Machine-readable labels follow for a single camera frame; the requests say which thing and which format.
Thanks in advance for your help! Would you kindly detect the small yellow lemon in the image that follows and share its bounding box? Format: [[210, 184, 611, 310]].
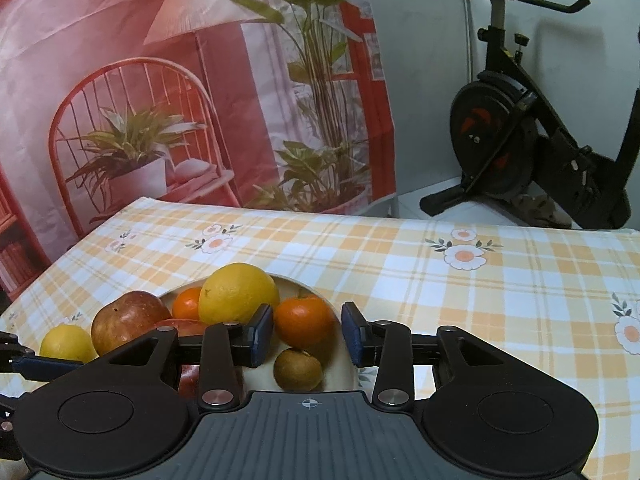
[[39, 324, 96, 364]]

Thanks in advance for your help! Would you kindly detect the bright red apple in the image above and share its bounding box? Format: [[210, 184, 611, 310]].
[[153, 318, 206, 400]]

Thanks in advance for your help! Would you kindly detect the large yellow grapefruit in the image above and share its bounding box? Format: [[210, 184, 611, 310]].
[[198, 262, 280, 325]]

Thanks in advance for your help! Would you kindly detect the orange mandarin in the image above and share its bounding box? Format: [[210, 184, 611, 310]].
[[171, 287, 201, 321], [273, 296, 336, 350]]

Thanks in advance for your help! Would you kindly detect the small brown longan fruit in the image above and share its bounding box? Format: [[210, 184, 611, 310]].
[[272, 348, 323, 392]]

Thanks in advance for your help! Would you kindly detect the brownish red apple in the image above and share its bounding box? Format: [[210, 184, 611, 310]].
[[91, 290, 170, 356]]

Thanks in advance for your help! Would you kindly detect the cream round plate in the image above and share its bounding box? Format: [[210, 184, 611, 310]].
[[162, 274, 356, 401]]

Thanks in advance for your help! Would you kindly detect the orange plaid floral tablecloth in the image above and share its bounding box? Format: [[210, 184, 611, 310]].
[[1, 198, 639, 479]]

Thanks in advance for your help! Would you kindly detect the pair of sandals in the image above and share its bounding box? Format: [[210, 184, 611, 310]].
[[511, 194, 572, 230]]

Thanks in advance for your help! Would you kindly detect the black exercise bike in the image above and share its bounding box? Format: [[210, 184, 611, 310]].
[[420, 0, 639, 230]]

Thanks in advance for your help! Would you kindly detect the red printed backdrop curtain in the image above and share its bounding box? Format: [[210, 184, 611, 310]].
[[1, 0, 396, 298]]

